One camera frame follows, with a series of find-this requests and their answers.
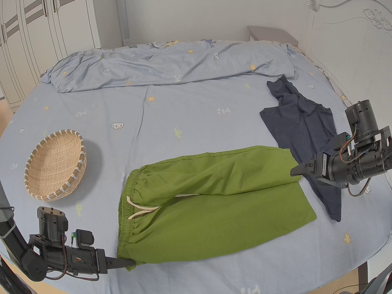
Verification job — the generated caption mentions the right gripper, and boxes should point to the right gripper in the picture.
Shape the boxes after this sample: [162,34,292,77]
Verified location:
[315,151,388,190]

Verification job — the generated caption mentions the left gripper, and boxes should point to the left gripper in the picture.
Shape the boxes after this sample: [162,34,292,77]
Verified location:
[46,246,108,276]

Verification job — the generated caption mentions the green shorts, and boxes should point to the green shorts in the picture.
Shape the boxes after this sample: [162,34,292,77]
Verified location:
[116,145,317,272]

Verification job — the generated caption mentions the dark blue garment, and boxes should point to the dark blue garment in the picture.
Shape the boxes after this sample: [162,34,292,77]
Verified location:
[260,75,342,223]

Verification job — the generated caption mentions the round woven basket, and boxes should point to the round woven basket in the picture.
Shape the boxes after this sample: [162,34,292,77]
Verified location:
[24,129,87,202]

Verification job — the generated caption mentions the bed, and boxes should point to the bed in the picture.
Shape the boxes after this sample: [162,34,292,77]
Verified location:
[0,0,392,294]

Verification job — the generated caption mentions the grey bedside table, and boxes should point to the grey bedside table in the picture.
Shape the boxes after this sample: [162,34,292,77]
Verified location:
[247,26,299,47]

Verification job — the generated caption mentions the pale blue quilt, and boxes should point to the pale blue quilt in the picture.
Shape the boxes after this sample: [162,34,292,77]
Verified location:
[40,39,299,94]

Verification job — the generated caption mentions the white wardrobe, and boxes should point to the white wardrobe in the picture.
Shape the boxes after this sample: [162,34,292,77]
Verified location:
[0,0,101,113]

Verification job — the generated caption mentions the white pipe cover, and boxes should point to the white pipe cover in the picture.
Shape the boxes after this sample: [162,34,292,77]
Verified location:
[115,0,130,46]

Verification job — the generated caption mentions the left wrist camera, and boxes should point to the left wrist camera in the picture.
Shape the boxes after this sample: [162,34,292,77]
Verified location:
[71,229,94,250]

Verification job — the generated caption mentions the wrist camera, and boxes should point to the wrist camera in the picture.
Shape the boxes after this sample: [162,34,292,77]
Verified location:
[333,132,352,154]
[71,229,94,250]

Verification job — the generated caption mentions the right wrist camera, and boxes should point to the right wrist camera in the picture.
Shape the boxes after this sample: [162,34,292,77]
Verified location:
[333,132,352,154]

